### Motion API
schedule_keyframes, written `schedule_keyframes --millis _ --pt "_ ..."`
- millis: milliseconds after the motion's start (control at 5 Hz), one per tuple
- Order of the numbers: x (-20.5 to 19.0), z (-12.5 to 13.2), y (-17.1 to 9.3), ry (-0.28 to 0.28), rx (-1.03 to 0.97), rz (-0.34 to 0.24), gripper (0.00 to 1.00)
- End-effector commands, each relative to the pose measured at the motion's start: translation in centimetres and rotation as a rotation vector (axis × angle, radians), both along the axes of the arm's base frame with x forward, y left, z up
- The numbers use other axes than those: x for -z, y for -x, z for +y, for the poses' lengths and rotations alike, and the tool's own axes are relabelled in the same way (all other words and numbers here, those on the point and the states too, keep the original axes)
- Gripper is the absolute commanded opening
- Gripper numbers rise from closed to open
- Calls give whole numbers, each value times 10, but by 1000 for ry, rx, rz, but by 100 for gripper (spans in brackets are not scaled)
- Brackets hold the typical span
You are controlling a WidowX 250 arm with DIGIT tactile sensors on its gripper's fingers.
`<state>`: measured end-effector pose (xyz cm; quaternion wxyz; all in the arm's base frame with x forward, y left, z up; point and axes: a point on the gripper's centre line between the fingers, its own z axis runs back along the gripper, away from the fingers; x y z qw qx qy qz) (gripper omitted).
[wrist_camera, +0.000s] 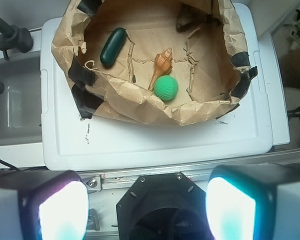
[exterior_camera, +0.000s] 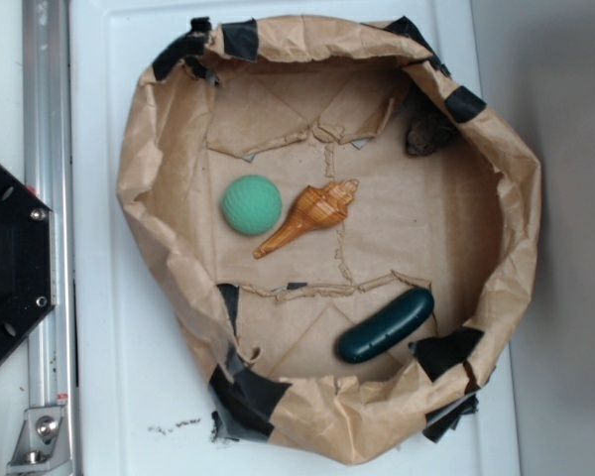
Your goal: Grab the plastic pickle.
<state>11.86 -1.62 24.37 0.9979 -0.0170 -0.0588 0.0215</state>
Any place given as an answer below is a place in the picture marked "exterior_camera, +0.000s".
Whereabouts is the dark green plastic pickle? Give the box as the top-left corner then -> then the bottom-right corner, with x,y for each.
336,288 -> 434,364

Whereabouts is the brown rock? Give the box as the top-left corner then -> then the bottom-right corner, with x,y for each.
406,114 -> 459,157

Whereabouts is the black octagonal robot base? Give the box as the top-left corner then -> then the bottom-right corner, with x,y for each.
0,164 -> 55,366

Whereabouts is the white plastic tray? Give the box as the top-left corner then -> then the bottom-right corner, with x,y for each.
68,1 -> 521,475

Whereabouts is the orange plastic conch shell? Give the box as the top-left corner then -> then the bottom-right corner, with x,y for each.
253,178 -> 359,259

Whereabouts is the green foam golf ball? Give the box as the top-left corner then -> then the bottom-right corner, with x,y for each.
220,175 -> 283,236

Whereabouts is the metal corner bracket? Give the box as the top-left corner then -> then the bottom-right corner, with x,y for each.
6,406 -> 73,475

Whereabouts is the aluminium extrusion rail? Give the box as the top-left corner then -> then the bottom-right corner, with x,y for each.
22,1 -> 81,475

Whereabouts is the brown paper bag bin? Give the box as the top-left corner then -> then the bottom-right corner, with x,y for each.
117,15 -> 541,464

